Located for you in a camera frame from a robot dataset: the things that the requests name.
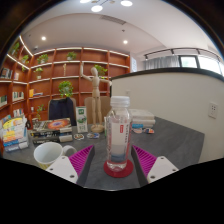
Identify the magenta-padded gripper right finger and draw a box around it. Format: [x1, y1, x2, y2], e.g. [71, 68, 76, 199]
[130, 144, 180, 187]

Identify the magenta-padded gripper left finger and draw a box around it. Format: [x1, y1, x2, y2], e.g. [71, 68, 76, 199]
[45, 144, 96, 185]

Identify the clear plastic water bottle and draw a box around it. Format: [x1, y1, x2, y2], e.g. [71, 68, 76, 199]
[105, 95, 133, 173]

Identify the flat round red coaster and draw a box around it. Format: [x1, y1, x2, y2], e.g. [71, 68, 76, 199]
[103, 158, 135, 179]

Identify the yellow striped mug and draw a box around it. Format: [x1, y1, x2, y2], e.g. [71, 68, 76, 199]
[33, 141, 78, 171]

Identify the green and white carton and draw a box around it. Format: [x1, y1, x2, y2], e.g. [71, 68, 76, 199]
[75, 105, 89, 134]

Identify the tan chair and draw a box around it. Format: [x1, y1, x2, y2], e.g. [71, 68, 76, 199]
[83, 95, 112, 126]

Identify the wooden artist mannequin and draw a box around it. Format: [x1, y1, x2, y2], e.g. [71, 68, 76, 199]
[79, 62, 113, 134]

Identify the colourful book stack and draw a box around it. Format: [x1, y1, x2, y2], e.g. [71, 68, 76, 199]
[0, 115, 30, 154]

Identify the wooden shelf unit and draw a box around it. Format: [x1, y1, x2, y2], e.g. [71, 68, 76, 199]
[0, 34, 132, 134]

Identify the grey curtain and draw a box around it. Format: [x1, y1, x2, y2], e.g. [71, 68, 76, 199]
[143, 54, 182, 71]

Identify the black-framed window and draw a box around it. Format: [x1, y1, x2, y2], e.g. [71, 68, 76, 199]
[179, 54, 224, 76]

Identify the ceiling air vent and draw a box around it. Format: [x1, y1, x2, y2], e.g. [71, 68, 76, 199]
[99, 14, 127, 25]

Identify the branched ceiling lamp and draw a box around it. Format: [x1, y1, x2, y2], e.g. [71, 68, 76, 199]
[79, 0, 134, 14]

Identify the white wall socket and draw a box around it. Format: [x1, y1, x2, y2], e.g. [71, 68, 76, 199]
[208, 102, 219, 119]

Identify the black curtain rail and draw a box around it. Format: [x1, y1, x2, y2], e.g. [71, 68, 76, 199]
[143, 47, 223, 61]

